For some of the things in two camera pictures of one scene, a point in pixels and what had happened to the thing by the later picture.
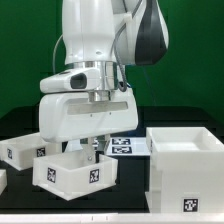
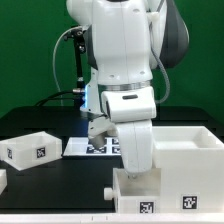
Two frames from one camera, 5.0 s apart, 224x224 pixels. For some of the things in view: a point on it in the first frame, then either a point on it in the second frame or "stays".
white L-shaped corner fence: x=138 y=217 stays
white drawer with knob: x=69 y=175 to x=139 y=195
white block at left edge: x=3 y=180 stays
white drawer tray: x=20 y=152 stays
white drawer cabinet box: x=186 y=165 stays
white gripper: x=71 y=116 to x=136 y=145
